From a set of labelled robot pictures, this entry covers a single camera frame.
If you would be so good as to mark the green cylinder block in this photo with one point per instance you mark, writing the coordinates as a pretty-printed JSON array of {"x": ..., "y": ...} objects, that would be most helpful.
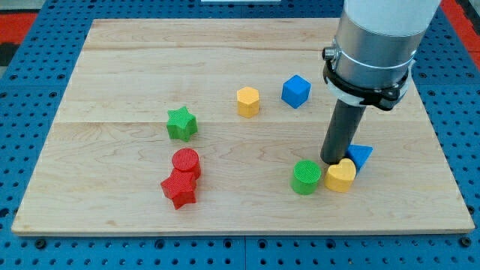
[{"x": 305, "y": 177}]

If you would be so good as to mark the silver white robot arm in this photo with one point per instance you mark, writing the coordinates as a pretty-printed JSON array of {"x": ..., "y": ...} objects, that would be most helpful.
[{"x": 377, "y": 39}]

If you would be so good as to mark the wooden board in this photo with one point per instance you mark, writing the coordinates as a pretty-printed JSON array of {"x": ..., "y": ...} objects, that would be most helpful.
[{"x": 108, "y": 150}]

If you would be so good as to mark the yellow hexagon block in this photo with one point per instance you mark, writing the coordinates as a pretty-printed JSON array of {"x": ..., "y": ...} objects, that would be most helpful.
[{"x": 248, "y": 102}]

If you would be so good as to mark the green star block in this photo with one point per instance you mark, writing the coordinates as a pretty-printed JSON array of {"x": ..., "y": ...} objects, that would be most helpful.
[{"x": 181, "y": 124}]

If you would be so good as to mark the red cylinder block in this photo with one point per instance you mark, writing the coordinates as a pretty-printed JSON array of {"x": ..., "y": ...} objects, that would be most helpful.
[{"x": 187, "y": 160}]

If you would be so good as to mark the blue cube block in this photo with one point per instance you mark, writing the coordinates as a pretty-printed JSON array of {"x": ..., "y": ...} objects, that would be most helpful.
[{"x": 295, "y": 91}]

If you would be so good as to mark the red star block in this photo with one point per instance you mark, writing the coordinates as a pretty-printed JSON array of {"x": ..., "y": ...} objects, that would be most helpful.
[{"x": 180, "y": 188}]

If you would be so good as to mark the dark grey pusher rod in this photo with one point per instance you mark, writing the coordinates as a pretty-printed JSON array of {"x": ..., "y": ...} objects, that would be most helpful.
[{"x": 341, "y": 130}]

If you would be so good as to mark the yellow heart block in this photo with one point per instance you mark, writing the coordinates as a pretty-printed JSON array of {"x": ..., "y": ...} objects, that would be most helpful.
[{"x": 340, "y": 176}]

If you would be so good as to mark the blue triangle block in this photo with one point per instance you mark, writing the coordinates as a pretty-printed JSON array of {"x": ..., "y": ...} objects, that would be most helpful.
[{"x": 359, "y": 155}]

